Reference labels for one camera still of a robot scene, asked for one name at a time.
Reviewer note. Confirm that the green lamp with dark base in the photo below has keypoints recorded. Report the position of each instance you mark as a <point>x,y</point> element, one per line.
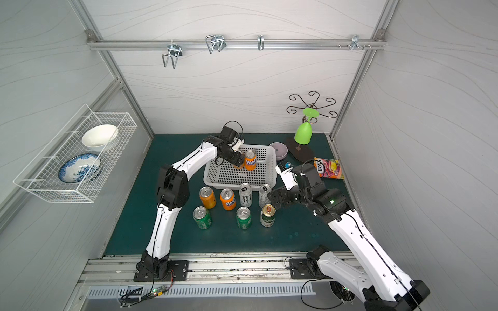
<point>298,145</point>

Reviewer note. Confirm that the black scroll wall hook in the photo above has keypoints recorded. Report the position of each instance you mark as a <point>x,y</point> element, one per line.
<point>324,110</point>

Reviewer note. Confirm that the orange soda can back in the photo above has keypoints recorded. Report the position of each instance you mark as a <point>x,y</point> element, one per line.
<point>240,165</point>

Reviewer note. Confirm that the orange soda can yellow band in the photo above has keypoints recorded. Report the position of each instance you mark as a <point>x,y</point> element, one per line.
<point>207,197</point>

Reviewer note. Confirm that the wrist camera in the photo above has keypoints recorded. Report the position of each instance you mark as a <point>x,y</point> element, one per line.
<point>300,176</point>
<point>233,139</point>

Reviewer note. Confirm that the Fox's candy bag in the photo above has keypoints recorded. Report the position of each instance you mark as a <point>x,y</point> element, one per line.
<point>329,168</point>

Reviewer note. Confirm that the double metal hook left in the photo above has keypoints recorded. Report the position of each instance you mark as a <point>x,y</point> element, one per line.
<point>174,52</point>

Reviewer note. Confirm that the purple bowl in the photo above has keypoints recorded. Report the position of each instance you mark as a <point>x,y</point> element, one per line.
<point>281,150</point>

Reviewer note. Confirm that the green gold-top can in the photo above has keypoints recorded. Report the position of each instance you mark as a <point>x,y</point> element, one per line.
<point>267,216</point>

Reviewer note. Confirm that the white wire wall basket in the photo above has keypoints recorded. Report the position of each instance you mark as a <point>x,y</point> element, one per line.
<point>40,176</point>

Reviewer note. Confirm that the orange Fanta can back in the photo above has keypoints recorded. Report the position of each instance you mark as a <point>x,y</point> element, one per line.
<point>250,160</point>

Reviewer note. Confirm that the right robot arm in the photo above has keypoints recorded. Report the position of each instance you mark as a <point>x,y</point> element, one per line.
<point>380,284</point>

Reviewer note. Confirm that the orange fanta can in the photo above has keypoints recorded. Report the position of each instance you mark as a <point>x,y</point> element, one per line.
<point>250,160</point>
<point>228,199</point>

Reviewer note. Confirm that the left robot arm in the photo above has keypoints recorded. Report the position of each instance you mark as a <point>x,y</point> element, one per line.
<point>173,193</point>

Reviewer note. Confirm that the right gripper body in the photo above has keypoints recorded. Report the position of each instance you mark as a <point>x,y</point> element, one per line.
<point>281,196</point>

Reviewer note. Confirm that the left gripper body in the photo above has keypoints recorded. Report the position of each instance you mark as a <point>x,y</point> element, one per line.
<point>237,157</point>

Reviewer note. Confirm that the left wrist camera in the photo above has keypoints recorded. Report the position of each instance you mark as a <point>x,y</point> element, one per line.
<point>233,139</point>

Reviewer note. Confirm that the green Sprite can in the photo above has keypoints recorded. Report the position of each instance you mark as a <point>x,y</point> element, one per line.
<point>202,217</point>
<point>244,218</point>

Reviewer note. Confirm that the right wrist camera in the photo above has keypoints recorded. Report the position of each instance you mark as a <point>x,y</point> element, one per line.
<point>300,176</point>

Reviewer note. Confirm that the orange Fanta can front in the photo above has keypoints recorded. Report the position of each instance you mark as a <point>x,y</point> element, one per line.
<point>228,199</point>

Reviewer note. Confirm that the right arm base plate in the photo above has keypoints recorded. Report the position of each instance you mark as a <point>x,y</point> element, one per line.
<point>302,268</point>

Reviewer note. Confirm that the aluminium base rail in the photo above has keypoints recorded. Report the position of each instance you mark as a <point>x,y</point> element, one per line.
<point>203,268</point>

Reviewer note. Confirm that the blue patterned plate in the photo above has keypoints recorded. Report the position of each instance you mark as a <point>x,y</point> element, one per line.
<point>82,167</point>

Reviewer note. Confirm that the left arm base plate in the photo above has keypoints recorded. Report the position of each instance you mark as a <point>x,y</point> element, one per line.
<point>176,270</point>

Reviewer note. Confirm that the metal rail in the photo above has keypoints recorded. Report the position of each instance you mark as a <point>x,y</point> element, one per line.
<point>231,45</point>

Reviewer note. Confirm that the white perforated plastic basket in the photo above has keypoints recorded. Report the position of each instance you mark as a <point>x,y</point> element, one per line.
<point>227,176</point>

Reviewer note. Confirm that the metal hook middle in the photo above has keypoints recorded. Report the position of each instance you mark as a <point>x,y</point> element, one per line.
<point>215,42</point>

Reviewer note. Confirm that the white Monster can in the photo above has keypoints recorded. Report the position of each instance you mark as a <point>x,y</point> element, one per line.
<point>245,195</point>
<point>264,190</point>

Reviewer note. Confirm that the white bowl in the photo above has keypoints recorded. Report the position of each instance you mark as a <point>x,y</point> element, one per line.
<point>100,138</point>

